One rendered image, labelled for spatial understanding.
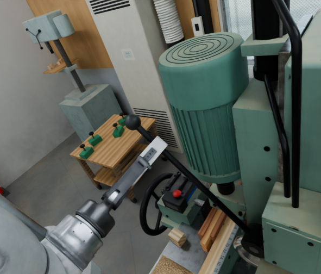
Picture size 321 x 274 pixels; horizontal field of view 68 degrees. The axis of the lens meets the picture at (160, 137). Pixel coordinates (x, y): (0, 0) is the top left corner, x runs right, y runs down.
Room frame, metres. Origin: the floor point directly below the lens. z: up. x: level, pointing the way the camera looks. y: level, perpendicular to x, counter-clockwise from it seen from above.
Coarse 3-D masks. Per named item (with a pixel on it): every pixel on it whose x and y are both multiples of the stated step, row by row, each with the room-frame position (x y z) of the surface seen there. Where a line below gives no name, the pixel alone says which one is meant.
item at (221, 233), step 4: (228, 224) 0.43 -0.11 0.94; (220, 232) 0.42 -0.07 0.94; (224, 232) 0.41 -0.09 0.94; (220, 236) 0.40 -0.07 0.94; (216, 240) 0.40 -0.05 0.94; (220, 240) 0.39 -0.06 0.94; (216, 244) 0.38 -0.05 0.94; (212, 248) 0.38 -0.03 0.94; (216, 248) 0.37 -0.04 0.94; (212, 252) 0.36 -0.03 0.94; (208, 256) 0.36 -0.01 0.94; (212, 256) 0.35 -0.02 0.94; (208, 260) 0.35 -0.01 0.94; (204, 264) 0.34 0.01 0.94; (208, 264) 0.34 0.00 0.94; (204, 268) 0.33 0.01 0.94; (200, 272) 0.32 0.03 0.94; (204, 272) 0.32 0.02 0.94
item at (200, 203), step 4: (196, 200) 0.55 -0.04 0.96; (200, 200) 0.54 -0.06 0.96; (208, 200) 0.50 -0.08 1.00; (196, 204) 0.54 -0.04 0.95; (200, 204) 0.53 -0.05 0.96; (204, 204) 0.49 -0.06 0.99; (208, 204) 0.49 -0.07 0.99; (204, 208) 0.48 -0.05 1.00; (208, 208) 0.49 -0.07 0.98; (204, 212) 0.47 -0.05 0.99; (208, 212) 0.48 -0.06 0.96; (204, 216) 0.48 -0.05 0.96; (204, 220) 0.48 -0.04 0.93
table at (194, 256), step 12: (240, 180) 0.61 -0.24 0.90; (180, 228) 0.50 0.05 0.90; (192, 228) 0.49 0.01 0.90; (192, 240) 0.45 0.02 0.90; (168, 252) 0.44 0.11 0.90; (180, 252) 0.42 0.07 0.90; (192, 252) 0.41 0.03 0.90; (204, 252) 0.39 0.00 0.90; (180, 264) 0.39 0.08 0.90; (192, 264) 0.37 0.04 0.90
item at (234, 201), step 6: (216, 186) 0.48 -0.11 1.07; (240, 186) 0.45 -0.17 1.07; (216, 192) 0.46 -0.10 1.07; (234, 192) 0.44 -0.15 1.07; (240, 192) 0.43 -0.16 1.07; (222, 198) 0.44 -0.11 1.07; (228, 198) 0.43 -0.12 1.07; (234, 198) 0.42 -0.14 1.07; (240, 198) 0.41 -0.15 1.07; (210, 204) 0.47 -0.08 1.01; (228, 204) 0.43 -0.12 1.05; (234, 204) 0.41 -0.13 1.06; (240, 204) 0.40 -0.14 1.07; (234, 210) 0.41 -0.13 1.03; (246, 216) 0.39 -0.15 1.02
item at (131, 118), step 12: (132, 120) 0.44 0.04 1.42; (144, 132) 0.43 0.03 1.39; (168, 156) 0.39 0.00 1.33; (180, 168) 0.37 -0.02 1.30; (192, 180) 0.36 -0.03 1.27; (204, 192) 0.34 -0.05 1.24; (216, 204) 0.32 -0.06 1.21; (228, 216) 0.30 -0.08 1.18; (252, 228) 0.28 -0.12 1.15; (252, 240) 0.25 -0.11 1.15; (252, 252) 0.25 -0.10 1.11
